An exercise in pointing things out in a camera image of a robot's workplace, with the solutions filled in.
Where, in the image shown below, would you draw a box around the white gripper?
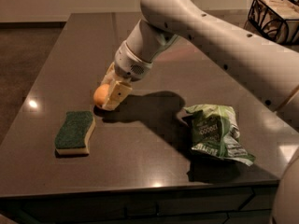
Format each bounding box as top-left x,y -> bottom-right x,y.
101,42 -> 152,111

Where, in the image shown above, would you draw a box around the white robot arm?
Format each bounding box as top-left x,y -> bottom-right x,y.
100,0 -> 299,131

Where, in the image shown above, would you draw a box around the black wire basket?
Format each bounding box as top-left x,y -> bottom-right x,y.
248,0 -> 299,44

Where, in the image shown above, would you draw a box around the green chip bag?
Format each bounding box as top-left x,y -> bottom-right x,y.
184,105 -> 255,166

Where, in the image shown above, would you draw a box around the green and yellow sponge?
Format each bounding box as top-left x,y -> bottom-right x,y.
54,111 -> 95,156

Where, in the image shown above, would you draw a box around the orange fruit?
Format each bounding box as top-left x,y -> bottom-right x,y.
93,84 -> 109,107

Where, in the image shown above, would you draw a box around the dark cabinet drawers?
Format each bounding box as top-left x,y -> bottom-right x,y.
1,185 -> 278,224

